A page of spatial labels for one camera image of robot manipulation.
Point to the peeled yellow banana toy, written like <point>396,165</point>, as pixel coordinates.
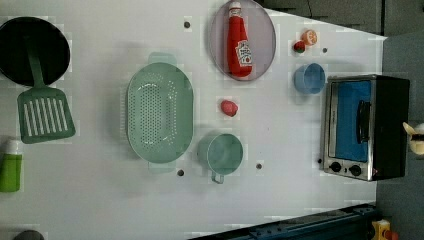
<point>415,137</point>

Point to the pink peach toy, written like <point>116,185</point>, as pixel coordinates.
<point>229,108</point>

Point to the green oval colander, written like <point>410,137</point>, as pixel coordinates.
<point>160,112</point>

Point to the red ketchup bottle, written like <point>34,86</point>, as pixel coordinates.
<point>239,54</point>

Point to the grey oval plate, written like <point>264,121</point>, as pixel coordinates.
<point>260,32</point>

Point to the blue bowl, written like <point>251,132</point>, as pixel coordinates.
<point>309,79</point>

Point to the red strawberry toy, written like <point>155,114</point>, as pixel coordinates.
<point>299,47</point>

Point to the orange slice toy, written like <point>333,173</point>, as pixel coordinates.
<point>309,37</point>

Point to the green slotted spatula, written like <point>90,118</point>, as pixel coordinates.
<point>44,113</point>

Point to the black frying pan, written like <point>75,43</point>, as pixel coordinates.
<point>52,47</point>

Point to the yellow red emergency button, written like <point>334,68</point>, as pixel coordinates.
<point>383,231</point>

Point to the green bottle white cap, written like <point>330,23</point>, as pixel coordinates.
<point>11,164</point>

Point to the black cylinder object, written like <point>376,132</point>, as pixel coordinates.
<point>29,235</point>

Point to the green cup with handle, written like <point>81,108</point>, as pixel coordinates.
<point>221,154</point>

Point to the blue metal frame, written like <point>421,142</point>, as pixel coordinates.
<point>350,223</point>

